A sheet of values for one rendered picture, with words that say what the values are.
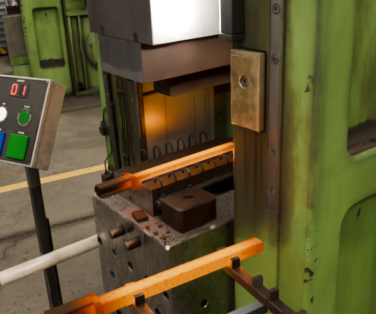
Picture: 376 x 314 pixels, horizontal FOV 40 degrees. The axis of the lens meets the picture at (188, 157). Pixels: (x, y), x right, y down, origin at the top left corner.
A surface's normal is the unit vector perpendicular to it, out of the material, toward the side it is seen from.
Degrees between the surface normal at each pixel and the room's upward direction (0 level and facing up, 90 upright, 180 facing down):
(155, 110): 90
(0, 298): 0
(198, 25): 90
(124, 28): 90
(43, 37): 90
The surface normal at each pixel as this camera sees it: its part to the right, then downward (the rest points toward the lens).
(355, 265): 0.61, 0.28
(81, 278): -0.04, -0.92
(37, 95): -0.42, -0.15
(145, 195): -0.79, 0.26
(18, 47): 0.34, 0.34
